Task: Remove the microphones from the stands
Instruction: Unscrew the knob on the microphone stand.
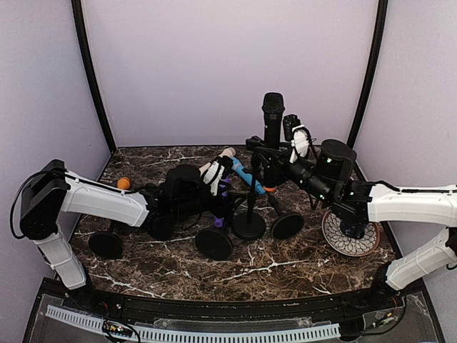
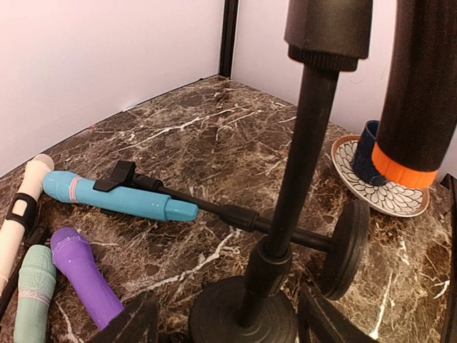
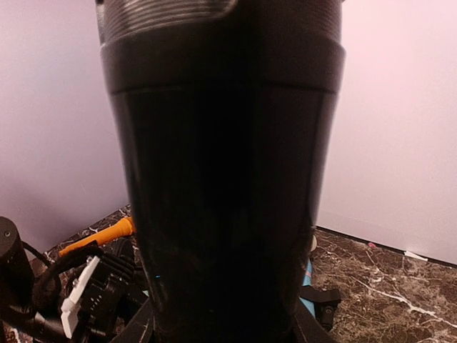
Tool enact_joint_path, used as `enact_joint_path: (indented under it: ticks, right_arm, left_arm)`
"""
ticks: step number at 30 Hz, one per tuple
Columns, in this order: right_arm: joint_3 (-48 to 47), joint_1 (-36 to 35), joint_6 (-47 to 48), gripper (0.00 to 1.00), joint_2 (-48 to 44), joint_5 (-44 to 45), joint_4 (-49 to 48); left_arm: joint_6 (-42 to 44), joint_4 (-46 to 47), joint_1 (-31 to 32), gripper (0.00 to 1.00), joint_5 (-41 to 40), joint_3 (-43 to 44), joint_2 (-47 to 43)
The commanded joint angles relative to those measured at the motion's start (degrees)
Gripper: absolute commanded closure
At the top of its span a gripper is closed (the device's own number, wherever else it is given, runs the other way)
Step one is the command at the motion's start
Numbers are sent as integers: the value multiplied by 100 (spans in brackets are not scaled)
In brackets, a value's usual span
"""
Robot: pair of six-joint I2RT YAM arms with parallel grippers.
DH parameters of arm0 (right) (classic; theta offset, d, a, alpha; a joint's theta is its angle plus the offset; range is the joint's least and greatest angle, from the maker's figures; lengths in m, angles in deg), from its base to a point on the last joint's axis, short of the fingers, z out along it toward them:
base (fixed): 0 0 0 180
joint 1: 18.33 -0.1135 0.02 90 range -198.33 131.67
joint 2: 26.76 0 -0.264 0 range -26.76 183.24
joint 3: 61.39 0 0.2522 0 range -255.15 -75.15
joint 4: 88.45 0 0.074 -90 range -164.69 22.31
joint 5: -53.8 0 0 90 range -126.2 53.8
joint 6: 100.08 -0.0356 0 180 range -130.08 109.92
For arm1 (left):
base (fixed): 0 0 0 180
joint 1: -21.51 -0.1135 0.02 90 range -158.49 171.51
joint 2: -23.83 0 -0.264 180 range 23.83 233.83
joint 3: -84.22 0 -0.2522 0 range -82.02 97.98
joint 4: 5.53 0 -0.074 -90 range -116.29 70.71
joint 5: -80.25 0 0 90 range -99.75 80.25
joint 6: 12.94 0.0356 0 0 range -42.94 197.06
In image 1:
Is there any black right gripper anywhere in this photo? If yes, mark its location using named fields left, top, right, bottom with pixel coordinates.
left=256, top=140, right=334, bottom=204

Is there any orange toy microphone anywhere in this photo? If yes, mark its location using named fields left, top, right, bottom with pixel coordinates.
left=116, top=177, right=131, bottom=190

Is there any cream white toy microphone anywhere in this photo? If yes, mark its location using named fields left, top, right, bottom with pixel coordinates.
left=199, top=147, right=236, bottom=180

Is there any fallen stand holding purple microphone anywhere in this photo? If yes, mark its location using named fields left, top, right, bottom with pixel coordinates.
left=195, top=213, right=233, bottom=261

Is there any dark blue ceramic cup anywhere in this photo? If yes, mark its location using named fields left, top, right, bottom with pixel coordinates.
left=340, top=220, right=367, bottom=239

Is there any white slotted cable duct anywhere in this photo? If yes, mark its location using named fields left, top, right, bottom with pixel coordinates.
left=45, top=304, right=341, bottom=343

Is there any black microphone orange ring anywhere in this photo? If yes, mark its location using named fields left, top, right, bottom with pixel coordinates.
left=261, top=91, right=286, bottom=194

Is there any patterned ceramic saucer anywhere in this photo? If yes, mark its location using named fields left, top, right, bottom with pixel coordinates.
left=321, top=211, right=381, bottom=257

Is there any black microphone stand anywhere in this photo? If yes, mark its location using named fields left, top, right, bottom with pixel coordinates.
left=232, top=136, right=280, bottom=241

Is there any fallen stand holding green microphone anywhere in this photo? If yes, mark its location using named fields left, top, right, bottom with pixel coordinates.
left=143, top=201, right=176, bottom=242

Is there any fallen stand holding orange microphone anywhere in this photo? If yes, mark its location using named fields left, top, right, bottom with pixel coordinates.
left=88, top=221, right=124, bottom=259

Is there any fallen stand holding blue microphone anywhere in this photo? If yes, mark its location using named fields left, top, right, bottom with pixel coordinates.
left=267, top=192, right=305, bottom=240

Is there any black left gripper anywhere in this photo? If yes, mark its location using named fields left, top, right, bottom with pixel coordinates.
left=175, top=179, right=247, bottom=220

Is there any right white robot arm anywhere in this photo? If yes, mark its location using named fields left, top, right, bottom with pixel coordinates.
left=258, top=139, right=456, bottom=310

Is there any left black frame post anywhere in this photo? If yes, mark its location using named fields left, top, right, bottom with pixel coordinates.
left=71, top=0, right=117, bottom=154

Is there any purple toy microphone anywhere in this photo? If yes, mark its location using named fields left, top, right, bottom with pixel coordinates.
left=214, top=176, right=231, bottom=229

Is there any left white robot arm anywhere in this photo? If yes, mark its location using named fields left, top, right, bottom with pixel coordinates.
left=12, top=156, right=233, bottom=312

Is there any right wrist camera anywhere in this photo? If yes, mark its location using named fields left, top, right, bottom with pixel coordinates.
left=283, top=114, right=312, bottom=164

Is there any light blue toy microphone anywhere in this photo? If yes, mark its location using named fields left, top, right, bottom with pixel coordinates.
left=231, top=156, right=266, bottom=195

